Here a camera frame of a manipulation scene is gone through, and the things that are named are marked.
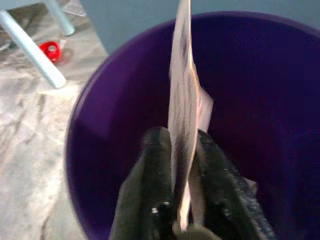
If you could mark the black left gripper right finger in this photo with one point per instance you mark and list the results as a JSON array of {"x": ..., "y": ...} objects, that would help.
[{"x": 225, "y": 190}]

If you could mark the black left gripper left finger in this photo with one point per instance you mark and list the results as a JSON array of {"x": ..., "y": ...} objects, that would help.
[{"x": 147, "y": 190}]

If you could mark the white printed torn cardboard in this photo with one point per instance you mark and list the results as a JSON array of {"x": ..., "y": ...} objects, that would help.
[{"x": 185, "y": 105}]

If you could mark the purple plastic rubbish bin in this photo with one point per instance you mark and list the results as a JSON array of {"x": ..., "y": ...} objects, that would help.
[{"x": 250, "y": 100}]

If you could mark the red plastic bottle cap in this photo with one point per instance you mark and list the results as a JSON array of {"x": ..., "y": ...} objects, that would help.
[{"x": 51, "y": 50}]

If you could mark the white metal furniture leg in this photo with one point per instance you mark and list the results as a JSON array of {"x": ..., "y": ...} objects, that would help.
[
  {"x": 61, "y": 17},
  {"x": 30, "y": 48}
]

